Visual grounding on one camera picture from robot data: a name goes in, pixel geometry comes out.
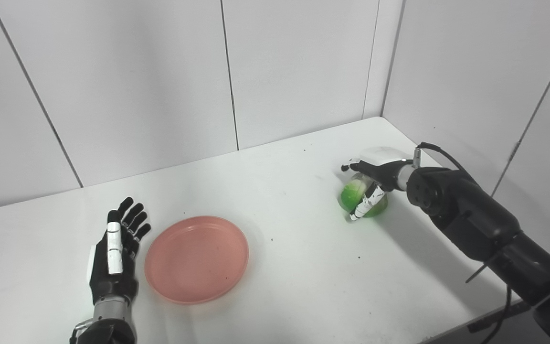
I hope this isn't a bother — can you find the black cable zip tie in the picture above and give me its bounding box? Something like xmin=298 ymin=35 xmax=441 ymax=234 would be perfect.
xmin=465 ymin=260 xmax=501 ymax=284

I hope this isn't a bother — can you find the pink plastic plate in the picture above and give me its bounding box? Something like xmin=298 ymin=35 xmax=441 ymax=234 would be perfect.
xmin=144 ymin=216 xmax=250 ymax=305

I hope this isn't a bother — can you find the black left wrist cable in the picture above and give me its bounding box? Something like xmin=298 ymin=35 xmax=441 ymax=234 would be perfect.
xmin=69 ymin=320 xmax=95 ymax=344

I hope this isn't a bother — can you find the green white toy cabbage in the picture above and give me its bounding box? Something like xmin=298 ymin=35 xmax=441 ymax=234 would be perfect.
xmin=338 ymin=173 xmax=389 ymax=218

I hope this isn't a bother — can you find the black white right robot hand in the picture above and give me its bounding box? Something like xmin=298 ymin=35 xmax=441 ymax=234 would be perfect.
xmin=341 ymin=146 xmax=414 ymax=223

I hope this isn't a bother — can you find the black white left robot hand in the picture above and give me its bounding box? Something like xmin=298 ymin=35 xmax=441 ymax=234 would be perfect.
xmin=87 ymin=197 xmax=152 ymax=306

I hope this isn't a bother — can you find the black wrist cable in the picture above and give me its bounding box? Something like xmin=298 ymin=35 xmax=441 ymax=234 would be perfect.
xmin=69 ymin=320 xmax=95 ymax=344
xmin=416 ymin=142 xmax=476 ymax=183

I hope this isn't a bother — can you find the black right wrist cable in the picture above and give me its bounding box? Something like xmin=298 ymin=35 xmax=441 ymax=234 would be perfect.
xmin=416 ymin=142 xmax=476 ymax=183

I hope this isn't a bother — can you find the dark table frame bar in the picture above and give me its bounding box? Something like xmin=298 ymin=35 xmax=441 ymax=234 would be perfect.
xmin=467 ymin=300 xmax=534 ymax=334

